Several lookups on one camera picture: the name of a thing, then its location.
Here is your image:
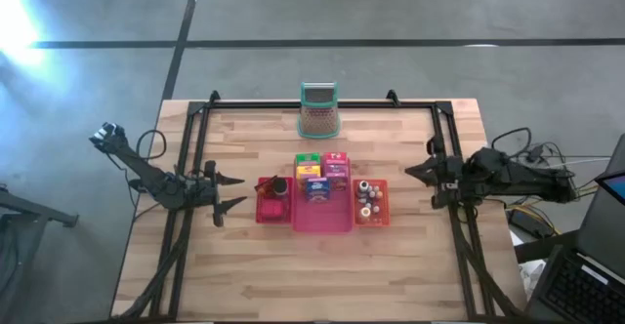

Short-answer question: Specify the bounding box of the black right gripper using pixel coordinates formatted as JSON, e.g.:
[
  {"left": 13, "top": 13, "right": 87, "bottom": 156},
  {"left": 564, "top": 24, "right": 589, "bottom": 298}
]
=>
[{"left": 403, "top": 136, "right": 466, "bottom": 211}]

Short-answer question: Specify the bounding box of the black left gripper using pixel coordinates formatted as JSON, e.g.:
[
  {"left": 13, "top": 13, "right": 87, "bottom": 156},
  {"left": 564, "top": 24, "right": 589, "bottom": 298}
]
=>
[{"left": 192, "top": 159, "right": 249, "bottom": 228}]

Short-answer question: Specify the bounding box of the orange snack packet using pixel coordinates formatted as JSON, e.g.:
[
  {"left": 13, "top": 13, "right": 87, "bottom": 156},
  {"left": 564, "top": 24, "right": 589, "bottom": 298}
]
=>
[{"left": 254, "top": 176, "right": 278, "bottom": 199}]

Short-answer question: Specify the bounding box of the yellow corn pops cereal box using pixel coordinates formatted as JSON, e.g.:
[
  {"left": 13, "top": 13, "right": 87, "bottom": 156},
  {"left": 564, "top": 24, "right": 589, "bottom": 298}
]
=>
[{"left": 295, "top": 164, "right": 322, "bottom": 182}]

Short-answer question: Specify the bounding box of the green mini cereal box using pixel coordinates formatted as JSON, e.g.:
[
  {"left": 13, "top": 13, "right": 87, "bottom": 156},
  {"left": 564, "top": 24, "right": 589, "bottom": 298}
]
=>
[{"left": 295, "top": 152, "right": 322, "bottom": 168}]

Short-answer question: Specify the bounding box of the blue mini cereal box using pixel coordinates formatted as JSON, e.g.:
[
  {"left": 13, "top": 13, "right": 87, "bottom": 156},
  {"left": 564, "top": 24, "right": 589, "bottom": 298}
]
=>
[{"left": 305, "top": 177, "right": 332, "bottom": 204}]

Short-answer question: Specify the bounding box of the red mini cereal box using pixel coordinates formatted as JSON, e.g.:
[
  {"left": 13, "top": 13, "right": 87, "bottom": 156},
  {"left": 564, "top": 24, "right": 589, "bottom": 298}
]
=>
[{"left": 320, "top": 151, "right": 351, "bottom": 192}]

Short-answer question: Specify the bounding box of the red plastic basket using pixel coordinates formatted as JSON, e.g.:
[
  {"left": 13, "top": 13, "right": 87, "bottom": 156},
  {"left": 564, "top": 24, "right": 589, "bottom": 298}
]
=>
[{"left": 254, "top": 176, "right": 295, "bottom": 225}]

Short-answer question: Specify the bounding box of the orange plastic basket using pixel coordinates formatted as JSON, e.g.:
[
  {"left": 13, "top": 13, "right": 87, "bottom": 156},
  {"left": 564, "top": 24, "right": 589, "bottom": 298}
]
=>
[{"left": 351, "top": 178, "right": 392, "bottom": 228}]

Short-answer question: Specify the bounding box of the pink translucent plastic bin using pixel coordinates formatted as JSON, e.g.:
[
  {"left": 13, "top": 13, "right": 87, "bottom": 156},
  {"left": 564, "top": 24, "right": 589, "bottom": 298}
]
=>
[{"left": 291, "top": 155, "right": 354, "bottom": 234}]

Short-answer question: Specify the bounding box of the teal box grater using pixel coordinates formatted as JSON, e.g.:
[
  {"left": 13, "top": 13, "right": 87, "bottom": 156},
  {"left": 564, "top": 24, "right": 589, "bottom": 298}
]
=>
[{"left": 296, "top": 80, "right": 342, "bottom": 140}]

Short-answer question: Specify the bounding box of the black power adapter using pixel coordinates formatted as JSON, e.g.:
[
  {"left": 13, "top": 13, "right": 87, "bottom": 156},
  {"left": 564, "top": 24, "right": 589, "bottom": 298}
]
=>
[{"left": 507, "top": 207, "right": 556, "bottom": 240}]

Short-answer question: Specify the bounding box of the white crumpled bag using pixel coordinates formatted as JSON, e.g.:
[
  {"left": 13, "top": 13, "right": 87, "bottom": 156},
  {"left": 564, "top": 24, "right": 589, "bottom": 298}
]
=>
[{"left": 517, "top": 260, "right": 546, "bottom": 301}]

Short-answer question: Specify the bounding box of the grey laptop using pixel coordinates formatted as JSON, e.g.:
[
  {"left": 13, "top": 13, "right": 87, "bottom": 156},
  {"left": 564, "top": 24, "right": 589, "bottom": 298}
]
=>
[{"left": 524, "top": 136, "right": 625, "bottom": 324}]

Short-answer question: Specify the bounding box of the laptop with blue screen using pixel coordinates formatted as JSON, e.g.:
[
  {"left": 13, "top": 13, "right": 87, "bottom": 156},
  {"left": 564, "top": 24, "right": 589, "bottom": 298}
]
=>
[{"left": 596, "top": 170, "right": 625, "bottom": 207}]

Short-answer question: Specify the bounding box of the grey metal stand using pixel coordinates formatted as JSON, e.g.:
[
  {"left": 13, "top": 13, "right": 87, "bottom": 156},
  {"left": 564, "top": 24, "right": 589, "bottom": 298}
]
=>
[{"left": 0, "top": 186, "right": 79, "bottom": 324}]

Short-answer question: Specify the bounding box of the black aluminium frame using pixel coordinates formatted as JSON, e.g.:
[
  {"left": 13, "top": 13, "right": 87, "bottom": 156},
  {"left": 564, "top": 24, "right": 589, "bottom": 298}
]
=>
[{"left": 111, "top": 89, "right": 526, "bottom": 323}]

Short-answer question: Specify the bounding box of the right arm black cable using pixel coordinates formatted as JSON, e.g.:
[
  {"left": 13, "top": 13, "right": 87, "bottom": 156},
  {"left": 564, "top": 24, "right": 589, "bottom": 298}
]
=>
[{"left": 490, "top": 127, "right": 534, "bottom": 153}]

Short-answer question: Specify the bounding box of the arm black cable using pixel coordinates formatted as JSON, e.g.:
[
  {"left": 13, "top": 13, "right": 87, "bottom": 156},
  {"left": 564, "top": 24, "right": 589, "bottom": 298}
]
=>
[
  {"left": 490, "top": 127, "right": 534, "bottom": 153},
  {"left": 126, "top": 129, "right": 168, "bottom": 208}
]

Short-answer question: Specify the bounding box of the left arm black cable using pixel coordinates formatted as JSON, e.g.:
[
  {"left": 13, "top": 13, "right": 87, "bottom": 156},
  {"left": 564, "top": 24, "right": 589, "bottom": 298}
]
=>
[{"left": 126, "top": 129, "right": 168, "bottom": 208}]

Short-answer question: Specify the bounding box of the white floor cable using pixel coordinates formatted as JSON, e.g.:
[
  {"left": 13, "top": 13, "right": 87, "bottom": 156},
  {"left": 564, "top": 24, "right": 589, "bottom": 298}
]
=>
[{"left": 551, "top": 156, "right": 611, "bottom": 169}]

